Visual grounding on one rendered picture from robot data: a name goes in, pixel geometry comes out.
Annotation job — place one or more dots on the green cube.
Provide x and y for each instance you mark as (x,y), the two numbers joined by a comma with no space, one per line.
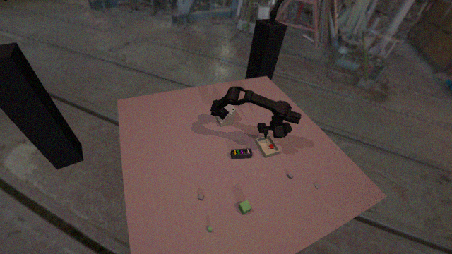
(244,207)

